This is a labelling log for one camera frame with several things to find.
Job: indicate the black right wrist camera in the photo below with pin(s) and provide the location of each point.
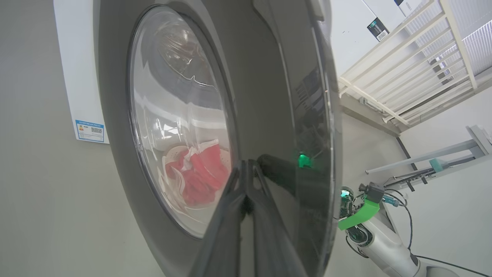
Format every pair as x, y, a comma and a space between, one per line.
373, 191

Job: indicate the grey metal frame stand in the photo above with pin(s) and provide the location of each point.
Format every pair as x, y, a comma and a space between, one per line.
442, 151

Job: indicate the white ribbed radiator panel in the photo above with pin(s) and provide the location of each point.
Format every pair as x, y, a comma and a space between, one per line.
480, 42

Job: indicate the teal right camera connector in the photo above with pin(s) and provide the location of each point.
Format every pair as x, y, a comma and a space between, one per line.
390, 200

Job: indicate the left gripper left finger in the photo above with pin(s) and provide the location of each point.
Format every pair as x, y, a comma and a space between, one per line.
225, 238

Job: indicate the blue energy label sticker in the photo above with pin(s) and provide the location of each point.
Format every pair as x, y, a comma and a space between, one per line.
90, 131

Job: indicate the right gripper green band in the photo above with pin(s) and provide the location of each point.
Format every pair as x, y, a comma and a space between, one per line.
359, 217

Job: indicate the small teal block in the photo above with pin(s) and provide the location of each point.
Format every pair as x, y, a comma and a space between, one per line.
437, 165

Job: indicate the black round glass washer door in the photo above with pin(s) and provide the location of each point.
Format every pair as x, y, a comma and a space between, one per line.
269, 96

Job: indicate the white front-load washing machine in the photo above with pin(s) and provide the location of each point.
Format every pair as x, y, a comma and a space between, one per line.
77, 77

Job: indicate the red garment with white trim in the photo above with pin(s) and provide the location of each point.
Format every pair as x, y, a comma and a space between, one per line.
203, 177

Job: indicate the cream perforated laundry basket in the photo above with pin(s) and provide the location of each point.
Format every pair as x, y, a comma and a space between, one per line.
173, 154

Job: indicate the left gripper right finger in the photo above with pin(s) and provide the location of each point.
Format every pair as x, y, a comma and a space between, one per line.
269, 246

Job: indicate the white box with black label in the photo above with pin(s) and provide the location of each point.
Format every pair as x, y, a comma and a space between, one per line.
353, 34

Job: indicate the cream slatted wooden frame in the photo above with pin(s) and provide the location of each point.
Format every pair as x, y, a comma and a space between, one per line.
457, 30

